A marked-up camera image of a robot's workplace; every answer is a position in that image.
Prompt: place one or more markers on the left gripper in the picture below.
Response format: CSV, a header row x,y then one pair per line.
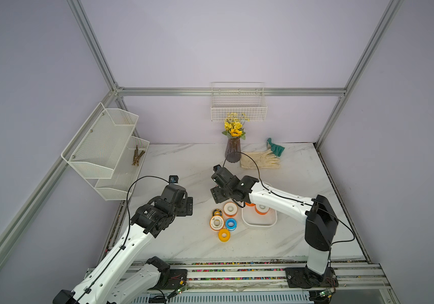
x,y
183,210

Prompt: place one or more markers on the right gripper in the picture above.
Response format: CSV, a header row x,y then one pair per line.
x,y
217,195

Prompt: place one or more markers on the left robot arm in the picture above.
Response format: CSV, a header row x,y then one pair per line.
x,y
104,284

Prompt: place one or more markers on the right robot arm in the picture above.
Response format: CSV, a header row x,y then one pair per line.
x,y
316,214

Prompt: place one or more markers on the small black yellow tape roll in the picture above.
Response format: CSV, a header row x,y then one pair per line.
x,y
217,212

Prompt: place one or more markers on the blue sealing tape roll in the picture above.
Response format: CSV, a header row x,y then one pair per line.
x,y
231,224

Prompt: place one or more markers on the white storage box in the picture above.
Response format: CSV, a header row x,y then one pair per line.
x,y
252,218

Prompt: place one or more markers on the yellow sealing tape roll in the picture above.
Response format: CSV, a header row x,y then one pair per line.
x,y
224,235

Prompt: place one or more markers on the purple glass vase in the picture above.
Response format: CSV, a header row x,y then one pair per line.
x,y
233,150

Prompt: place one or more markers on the cream cotton glove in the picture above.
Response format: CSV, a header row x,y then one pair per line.
x,y
259,159

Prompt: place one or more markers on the yellow artificial flowers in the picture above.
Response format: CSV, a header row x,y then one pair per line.
x,y
234,126

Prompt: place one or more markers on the lower white mesh shelf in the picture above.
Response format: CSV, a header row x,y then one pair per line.
x,y
115,188

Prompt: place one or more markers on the white mesh shelf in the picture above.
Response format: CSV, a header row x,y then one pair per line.
x,y
115,188
97,149

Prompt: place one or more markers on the brown sticks bundle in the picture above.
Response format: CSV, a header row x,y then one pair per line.
x,y
138,154

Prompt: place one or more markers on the upper white mesh shelf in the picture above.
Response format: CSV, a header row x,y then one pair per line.
x,y
97,149

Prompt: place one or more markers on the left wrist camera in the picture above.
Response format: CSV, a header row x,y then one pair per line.
x,y
173,179

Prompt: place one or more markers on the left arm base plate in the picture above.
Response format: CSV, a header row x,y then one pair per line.
x,y
169,278

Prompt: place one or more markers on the white wire wall basket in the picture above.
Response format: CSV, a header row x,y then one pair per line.
x,y
245,99

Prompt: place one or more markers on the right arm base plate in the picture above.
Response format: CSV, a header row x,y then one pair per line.
x,y
302,277

